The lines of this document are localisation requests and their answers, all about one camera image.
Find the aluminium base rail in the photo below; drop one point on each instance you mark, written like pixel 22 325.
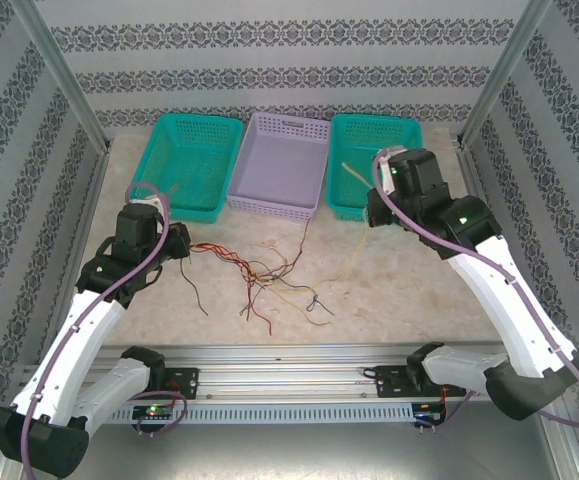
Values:
pixel 289 380

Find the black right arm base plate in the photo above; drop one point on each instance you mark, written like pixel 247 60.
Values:
pixel 389 382

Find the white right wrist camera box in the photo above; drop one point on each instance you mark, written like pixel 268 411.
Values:
pixel 386 175

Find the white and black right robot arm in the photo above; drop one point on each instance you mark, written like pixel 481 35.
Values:
pixel 499 300

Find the short red power lead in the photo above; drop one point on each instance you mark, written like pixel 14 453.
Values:
pixel 444 395
pixel 176 392

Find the lilac plastic basket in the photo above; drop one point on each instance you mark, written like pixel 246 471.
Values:
pixel 279 170

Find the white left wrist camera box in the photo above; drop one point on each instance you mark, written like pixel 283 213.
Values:
pixel 153 202

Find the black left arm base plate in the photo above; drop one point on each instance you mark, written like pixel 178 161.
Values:
pixel 186 382

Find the small circuit board green light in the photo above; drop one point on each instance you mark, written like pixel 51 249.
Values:
pixel 154 412

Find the aluminium frame post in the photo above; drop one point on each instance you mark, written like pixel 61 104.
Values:
pixel 503 75
pixel 63 75

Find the teal plastic basket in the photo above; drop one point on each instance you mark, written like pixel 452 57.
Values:
pixel 354 145
pixel 189 160

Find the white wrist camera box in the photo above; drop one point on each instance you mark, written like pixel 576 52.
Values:
pixel 153 202
pixel 386 175

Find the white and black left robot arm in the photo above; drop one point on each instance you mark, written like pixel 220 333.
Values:
pixel 84 325

